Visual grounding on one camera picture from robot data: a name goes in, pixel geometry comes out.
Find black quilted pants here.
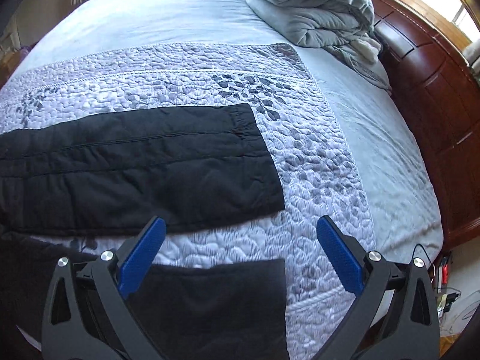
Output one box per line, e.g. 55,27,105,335
1,103,289,359

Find grey quilted mattress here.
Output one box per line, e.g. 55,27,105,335
1,0,439,359

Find dark red wooden headboard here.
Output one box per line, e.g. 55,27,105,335
373,0,479,250

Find folded grey duvet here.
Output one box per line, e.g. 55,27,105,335
245,0,391,93

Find black cable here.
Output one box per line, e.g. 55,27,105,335
411,243,440,290

